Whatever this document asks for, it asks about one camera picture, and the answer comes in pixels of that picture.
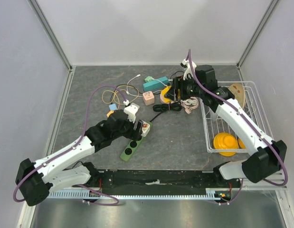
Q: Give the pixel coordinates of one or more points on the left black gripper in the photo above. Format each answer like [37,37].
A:
[134,134]

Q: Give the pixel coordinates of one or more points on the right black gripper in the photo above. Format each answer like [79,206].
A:
[177,89]

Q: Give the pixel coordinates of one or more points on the yellow cube socket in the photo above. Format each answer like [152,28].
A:
[170,93]

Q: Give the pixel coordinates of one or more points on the white cube adapter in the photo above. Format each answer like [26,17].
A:
[146,127]

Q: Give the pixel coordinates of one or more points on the green power strip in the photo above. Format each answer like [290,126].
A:
[131,149]

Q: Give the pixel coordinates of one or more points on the pink round socket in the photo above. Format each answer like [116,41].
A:
[165,100]

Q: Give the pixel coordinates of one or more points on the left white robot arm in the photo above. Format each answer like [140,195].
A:
[37,179]

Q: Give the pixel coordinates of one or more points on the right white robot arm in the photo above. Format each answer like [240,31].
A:
[266,160]

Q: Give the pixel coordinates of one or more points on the blue charger plug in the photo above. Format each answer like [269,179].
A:
[113,107]

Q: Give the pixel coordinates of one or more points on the light green plug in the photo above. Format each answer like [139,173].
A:
[148,79]

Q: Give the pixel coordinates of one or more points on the teal power strip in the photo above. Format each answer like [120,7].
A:
[156,84]

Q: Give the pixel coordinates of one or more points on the pink cube socket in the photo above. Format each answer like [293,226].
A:
[148,98]

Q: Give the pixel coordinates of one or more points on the beige patterned plate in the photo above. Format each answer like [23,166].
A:
[238,91]

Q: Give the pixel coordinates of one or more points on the yellow bowl front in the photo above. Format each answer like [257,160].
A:
[224,141]

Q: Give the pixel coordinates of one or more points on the yellow bowl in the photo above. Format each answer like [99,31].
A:
[224,141]
[241,144]

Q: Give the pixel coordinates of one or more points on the yellow bowl right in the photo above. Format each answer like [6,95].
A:
[241,144]

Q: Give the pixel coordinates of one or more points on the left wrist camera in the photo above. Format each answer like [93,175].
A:
[131,111]

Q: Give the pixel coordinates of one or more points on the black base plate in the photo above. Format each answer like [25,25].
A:
[158,183]

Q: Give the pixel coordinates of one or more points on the white wire dish rack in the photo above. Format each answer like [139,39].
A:
[213,124]

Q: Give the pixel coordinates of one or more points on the light blue cable duct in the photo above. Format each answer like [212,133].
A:
[88,195]

